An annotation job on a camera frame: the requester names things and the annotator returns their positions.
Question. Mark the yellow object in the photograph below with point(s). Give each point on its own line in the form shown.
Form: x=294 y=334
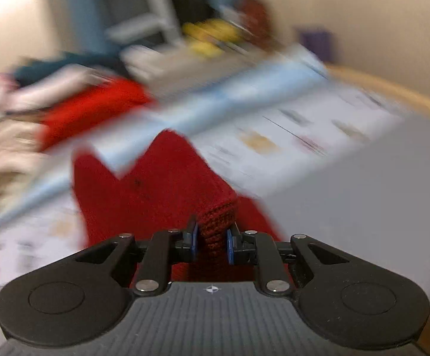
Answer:
x=207 y=37

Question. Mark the white printed mat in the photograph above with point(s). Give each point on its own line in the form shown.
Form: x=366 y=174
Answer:
x=281 y=137

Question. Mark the teal cloth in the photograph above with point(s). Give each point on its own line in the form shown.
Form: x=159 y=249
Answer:
x=70 y=65

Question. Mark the white cloth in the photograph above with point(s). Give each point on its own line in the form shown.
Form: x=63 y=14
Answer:
x=48 y=89

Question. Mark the red folded cloth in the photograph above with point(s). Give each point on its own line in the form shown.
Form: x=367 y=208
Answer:
x=96 y=107

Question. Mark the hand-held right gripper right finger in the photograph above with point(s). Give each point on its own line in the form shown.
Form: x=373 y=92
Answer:
x=230 y=247

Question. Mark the red knitted garment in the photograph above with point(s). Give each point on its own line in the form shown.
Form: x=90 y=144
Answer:
x=163 y=193

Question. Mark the beige clothes pile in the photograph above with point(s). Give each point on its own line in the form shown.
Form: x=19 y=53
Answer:
x=3 y=152

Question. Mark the light blue sheet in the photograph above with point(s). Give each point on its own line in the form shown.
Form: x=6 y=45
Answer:
x=237 y=89

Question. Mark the dark red object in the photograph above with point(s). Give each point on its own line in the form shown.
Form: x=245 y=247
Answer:
x=255 y=18

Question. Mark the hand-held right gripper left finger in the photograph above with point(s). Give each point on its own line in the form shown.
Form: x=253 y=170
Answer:
x=195 y=243

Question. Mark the white frame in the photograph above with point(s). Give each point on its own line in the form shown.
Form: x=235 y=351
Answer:
x=155 y=15

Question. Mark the purple box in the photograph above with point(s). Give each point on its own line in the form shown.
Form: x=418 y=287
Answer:
x=315 y=44

